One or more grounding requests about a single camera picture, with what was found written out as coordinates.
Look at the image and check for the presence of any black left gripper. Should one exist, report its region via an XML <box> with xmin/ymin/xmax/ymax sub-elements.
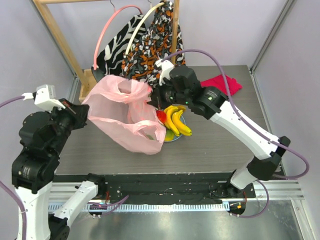
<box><xmin>48</xmin><ymin>96</ymin><xmax>90</xmax><ymax>154</ymax></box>

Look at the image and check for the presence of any red apple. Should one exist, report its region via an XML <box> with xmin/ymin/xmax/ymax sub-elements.
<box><xmin>156</xmin><ymin>110</ymin><xmax>167</xmax><ymax>124</ymax></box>

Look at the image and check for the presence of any pink peach plastic bag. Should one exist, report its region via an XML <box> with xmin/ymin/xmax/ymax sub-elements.
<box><xmin>82</xmin><ymin>75</ymin><xmax>166</xmax><ymax>155</ymax></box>

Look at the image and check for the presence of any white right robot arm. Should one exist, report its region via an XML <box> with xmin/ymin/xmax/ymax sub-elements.
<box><xmin>149</xmin><ymin>61</ymin><xmax>291</xmax><ymax>198</ymax></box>

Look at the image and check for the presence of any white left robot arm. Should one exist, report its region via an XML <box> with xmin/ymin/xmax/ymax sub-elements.
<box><xmin>11</xmin><ymin>98</ymin><xmax>107</xmax><ymax>240</ymax></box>

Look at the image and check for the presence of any light blue plate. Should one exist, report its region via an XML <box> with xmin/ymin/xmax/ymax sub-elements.
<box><xmin>164</xmin><ymin>110</ymin><xmax>186</xmax><ymax>142</ymax></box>

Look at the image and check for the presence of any yellow banana bunch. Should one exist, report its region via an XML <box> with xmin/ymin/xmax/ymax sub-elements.
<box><xmin>164</xmin><ymin>105</ymin><xmax>192</xmax><ymax>137</ymax></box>

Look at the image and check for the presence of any red folded cloth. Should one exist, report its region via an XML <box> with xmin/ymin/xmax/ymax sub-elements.
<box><xmin>200</xmin><ymin>74</ymin><xmax>243</xmax><ymax>96</ymax></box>

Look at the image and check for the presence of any wooden clothes rack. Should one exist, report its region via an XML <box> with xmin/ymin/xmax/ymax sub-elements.
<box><xmin>31</xmin><ymin>0</ymin><xmax>180</xmax><ymax>102</ymax></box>

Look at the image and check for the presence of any orange camouflage cloth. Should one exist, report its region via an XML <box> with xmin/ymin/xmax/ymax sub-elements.
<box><xmin>120</xmin><ymin>0</ymin><xmax>174</xmax><ymax>87</ymax></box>

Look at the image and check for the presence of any green orange citrus fruit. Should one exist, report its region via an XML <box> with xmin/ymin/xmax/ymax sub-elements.
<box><xmin>164</xmin><ymin>129</ymin><xmax>175</xmax><ymax>142</ymax></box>

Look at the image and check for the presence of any pink clothes hanger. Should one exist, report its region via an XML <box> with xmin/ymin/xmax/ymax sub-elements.
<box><xmin>92</xmin><ymin>4</ymin><xmax>144</xmax><ymax>71</ymax></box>

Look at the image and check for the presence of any zebra pattern cloth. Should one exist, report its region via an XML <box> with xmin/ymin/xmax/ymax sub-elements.
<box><xmin>91</xmin><ymin>14</ymin><xmax>147</xmax><ymax>82</ymax></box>

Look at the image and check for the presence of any cream clothes hanger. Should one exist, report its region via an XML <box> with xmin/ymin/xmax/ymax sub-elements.
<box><xmin>124</xmin><ymin>1</ymin><xmax>166</xmax><ymax>57</ymax></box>

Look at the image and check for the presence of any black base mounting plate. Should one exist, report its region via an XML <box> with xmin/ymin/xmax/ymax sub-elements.
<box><xmin>53</xmin><ymin>172</ymin><xmax>287</xmax><ymax>205</ymax></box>

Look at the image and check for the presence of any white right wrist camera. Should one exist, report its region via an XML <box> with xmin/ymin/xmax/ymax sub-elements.
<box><xmin>155</xmin><ymin>59</ymin><xmax>175</xmax><ymax>86</ymax></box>

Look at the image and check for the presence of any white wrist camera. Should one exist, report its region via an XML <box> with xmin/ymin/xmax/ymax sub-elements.
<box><xmin>21</xmin><ymin>84</ymin><xmax>66</xmax><ymax>112</ymax></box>
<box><xmin>155</xmin><ymin>59</ymin><xmax>175</xmax><ymax>86</ymax></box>

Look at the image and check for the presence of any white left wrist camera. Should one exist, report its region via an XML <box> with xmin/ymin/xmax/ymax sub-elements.
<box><xmin>21</xmin><ymin>84</ymin><xmax>66</xmax><ymax>112</ymax></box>

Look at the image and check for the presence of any aluminium frame rail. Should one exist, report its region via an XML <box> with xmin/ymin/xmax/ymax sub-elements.
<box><xmin>47</xmin><ymin>179</ymin><xmax>306</xmax><ymax>213</ymax></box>

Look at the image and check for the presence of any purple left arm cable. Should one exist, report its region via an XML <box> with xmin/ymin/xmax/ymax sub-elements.
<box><xmin>0</xmin><ymin>96</ymin><xmax>35</xmax><ymax>240</ymax></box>

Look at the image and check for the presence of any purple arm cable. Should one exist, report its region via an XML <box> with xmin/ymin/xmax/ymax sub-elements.
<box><xmin>154</xmin><ymin>48</ymin><xmax>310</xmax><ymax>219</ymax></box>
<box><xmin>0</xmin><ymin>96</ymin><xmax>35</xmax><ymax>240</ymax></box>

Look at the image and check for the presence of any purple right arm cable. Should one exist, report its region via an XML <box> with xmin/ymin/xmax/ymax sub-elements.
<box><xmin>154</xmin><ymin>48</ymin><xmax>310</xmax><ymax>219</ymax></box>

